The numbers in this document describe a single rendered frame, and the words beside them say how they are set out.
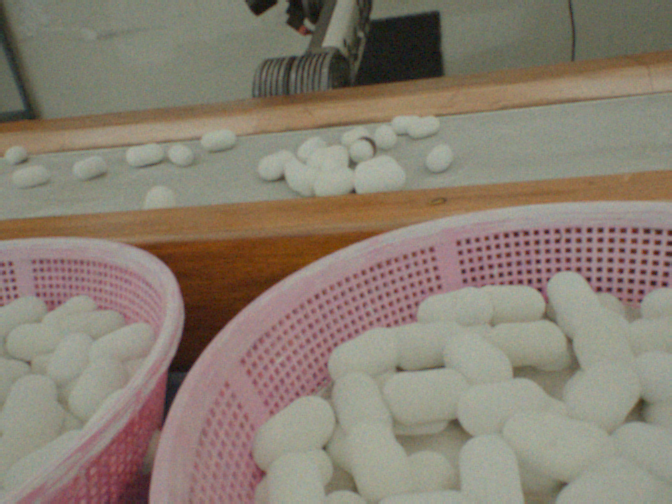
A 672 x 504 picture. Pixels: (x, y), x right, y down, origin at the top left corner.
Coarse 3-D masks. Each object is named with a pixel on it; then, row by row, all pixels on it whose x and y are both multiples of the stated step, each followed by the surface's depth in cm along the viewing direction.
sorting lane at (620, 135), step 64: (320, 128) 65; (448, 128) 58; (512, 128) 55; (576, 128) 52; (640, 128) 49; (0, 192) 58; (64, 192) 55; (128, 192) 52; (192, 192) 49; (256, 192) 47
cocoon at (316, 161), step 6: (336, 150) 48; (312, 156) 48; (318, 156) 47; (324, 156) 47; (330, 156) 47; (336, 156) 47; (342, 156) 48; (306, 162) 48; (312, 162) 47; (318, 162) 47; (324, 162) 47; (342, 162) 48; (318, 168) 47
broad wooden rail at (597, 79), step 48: (288, 96) 74; (336, 96) 69; (384, 96) 65; (432, 96) 64; (480, 96) 63; (528, 96) 62; (576, 96) 61; (624, 96) 60; (0, 144) 74; (48, 144) 72; (96, 144) 71; (144, 144) 69
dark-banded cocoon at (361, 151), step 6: (372, 138) 51; (354, 144) 50; (360, 144) 50; (366, 144) 50; (354, 150) 50; (360, 150) 50; (366, 150) 50; (372, 150) 50; (354, 156) 50; (360, 156) 50; (366, 156) 50; (360, 162) 50
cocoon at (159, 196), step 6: (156, 186) 44; (162, 186) 44; (150, 192) 43; (156, 192) 43; (162, 192) 43; (168, 192) 44; (150, 198) 42; (156, 198) 42; (162, 198) 42; (168, 198) 43; (174, 198) 44; (150, 204) 42; (156, 204) 42; (162, 204) 42; (168, 204) 42; (174, 204) 43
